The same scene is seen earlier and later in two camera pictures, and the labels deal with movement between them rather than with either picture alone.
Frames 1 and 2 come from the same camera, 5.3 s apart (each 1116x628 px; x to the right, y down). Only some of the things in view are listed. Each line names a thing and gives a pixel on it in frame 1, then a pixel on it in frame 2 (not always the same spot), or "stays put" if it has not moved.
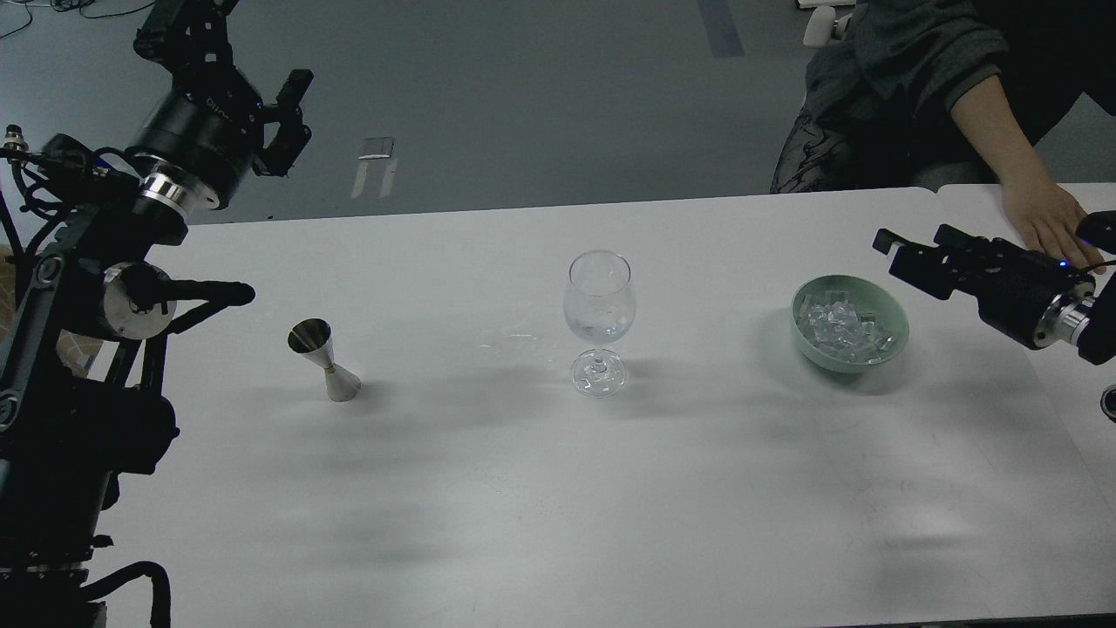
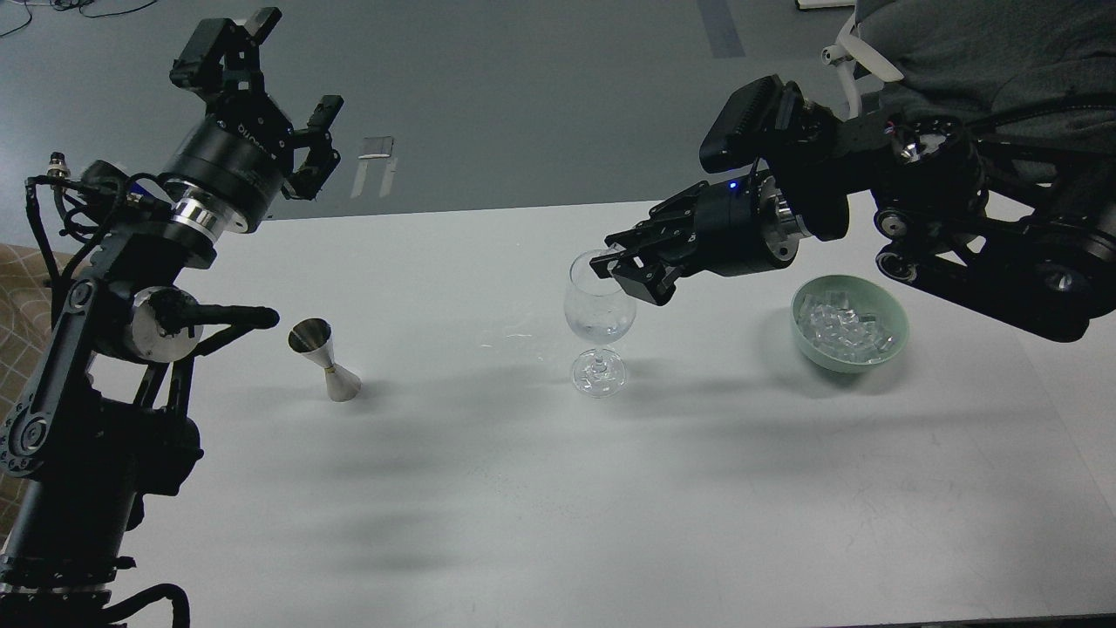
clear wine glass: [599, 308] stays put
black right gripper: [1033, 296] → [739, 224]
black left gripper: [205, 136] → [227, 170]
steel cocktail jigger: [313, 337] stays put
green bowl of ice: [847, 324] stays put
